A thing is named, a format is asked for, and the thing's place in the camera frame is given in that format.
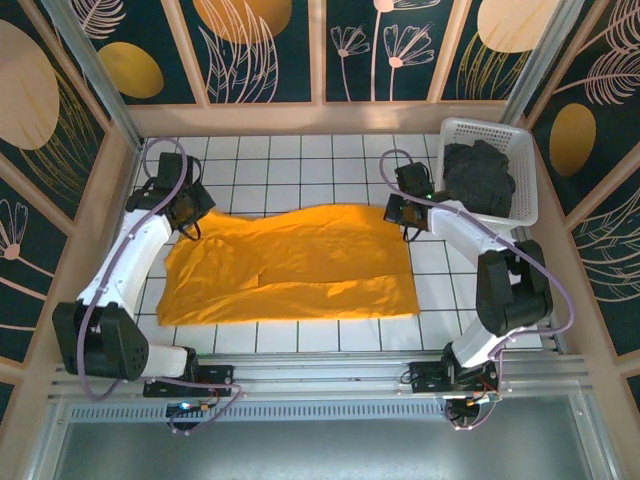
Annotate orange t-shirt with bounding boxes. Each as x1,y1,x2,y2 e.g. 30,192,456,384
156,202,421,327

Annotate black t-shirt pile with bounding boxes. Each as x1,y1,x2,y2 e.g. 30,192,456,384
441,139,518,219

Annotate white plastic laundry basket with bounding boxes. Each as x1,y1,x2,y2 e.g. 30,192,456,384
432,116,541,233

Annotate grey metal sheet tray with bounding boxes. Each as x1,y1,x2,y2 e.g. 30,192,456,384
27,394,629,480

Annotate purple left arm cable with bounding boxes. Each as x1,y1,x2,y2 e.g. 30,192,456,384
74,136,246,437

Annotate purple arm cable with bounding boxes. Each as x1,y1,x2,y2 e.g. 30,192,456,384
378,148,577,432
74,136,246,437

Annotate wall panel, golden oval, feather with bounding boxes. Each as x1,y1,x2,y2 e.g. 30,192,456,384
59,0,199,106

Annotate wall panel with pink flowers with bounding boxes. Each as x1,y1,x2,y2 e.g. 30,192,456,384
324,0,457,103

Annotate aluminium corner post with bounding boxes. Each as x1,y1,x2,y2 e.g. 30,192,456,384
42,0,147,152
499,0,597,127

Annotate wall panel, orange circle, leaves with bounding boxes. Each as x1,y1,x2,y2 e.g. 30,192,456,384
178,0,314,105

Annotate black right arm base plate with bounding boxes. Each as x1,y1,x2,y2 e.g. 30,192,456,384
399,360,501,401

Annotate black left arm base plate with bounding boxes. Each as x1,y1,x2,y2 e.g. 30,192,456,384
142,363,237,399

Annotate wall panel, single flower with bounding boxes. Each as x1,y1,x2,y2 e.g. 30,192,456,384
0,174,69,364

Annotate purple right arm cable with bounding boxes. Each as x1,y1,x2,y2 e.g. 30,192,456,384
378,148,577,432

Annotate aluminium mounting rail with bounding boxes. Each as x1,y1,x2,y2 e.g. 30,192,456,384
47,351,597,402

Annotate wall panel, pale circle, reeds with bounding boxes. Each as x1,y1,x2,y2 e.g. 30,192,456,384
441,0,567,102

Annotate wall panel, large pale circle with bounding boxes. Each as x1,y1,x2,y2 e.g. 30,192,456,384
0,4,109,221

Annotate wall panel with fern leaves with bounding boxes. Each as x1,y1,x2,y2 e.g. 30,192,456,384
569,192,640,358

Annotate wall panel, small oval, fern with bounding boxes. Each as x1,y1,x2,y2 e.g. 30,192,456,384
522,0,640,217

